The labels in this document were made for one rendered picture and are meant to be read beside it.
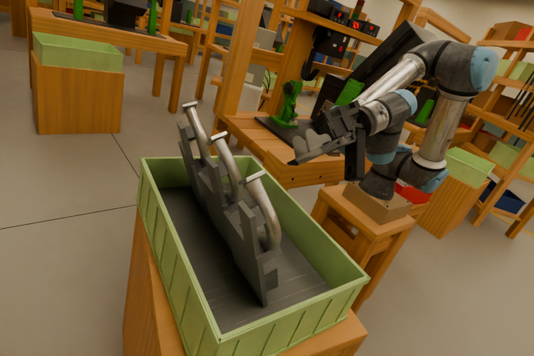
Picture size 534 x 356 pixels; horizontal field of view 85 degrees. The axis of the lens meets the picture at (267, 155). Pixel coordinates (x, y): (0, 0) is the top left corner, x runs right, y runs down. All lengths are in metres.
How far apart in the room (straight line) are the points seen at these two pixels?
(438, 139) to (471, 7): 10.29
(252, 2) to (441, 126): 1.08
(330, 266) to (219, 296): 0.32
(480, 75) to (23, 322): 1.96
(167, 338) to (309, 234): 0.45
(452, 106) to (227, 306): 0.88
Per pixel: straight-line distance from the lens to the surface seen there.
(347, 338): 0.91
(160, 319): 0.79
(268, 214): 0.55
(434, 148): 1.17
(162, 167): 1.01
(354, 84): 1.90
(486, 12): 11.21
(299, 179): 1.45
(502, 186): 4.16
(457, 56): 1.06
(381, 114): 0.71
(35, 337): 1.75
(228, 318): 0.74
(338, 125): 0.64
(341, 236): 1.34
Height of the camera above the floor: 1.44
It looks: 24 degrees down
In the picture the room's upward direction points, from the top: 18 degrees clockwise
